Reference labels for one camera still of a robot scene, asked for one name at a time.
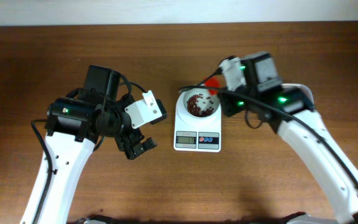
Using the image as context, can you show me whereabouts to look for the white digital kitchen scale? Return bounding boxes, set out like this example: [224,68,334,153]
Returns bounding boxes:
[173,96,222,152]

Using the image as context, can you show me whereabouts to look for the black cable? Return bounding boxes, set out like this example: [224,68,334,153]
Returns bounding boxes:
[30,74,147,224]
[178,55,358,218]

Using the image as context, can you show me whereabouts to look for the clear plastic container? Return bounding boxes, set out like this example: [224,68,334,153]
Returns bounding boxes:
[282,83,315,110]

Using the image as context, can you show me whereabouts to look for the left black cable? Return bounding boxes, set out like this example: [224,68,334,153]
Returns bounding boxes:
[30,74,147,224]

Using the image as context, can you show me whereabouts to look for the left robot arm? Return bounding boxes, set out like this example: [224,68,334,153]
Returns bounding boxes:
[21,65,167,223]

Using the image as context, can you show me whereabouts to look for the right black cable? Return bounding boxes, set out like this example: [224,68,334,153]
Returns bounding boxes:
[178,55,358,218]

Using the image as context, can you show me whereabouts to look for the red beans in bowl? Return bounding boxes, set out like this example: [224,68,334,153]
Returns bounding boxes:
[186,93,215,118]

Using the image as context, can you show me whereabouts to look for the orange measuring scoop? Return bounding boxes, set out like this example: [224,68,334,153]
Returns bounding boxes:
[204,77,220,95]

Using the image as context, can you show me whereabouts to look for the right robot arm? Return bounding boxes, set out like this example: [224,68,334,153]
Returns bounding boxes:
[218,52,358,223]

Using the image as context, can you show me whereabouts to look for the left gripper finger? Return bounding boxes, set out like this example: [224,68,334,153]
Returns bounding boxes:
[141,138,157,151]
[125,144,145,160]

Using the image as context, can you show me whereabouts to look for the white round bowl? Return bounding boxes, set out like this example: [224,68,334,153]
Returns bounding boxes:
[183,88,219,118]

